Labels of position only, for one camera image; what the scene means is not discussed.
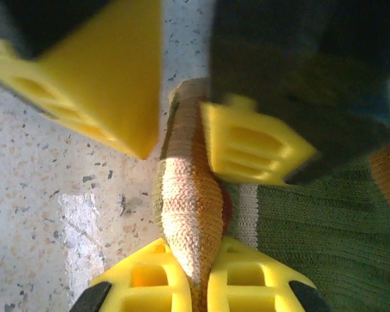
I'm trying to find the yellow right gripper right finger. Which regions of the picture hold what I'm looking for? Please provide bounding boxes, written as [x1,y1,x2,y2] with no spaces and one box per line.
[207,237,333,312]

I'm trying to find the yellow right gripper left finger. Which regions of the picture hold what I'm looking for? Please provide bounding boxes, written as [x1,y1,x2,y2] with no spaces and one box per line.
[70,238,193,312]

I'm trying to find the olive sock with orange toe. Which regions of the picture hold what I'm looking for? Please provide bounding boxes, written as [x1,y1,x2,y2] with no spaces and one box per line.
[151,77,390,312]

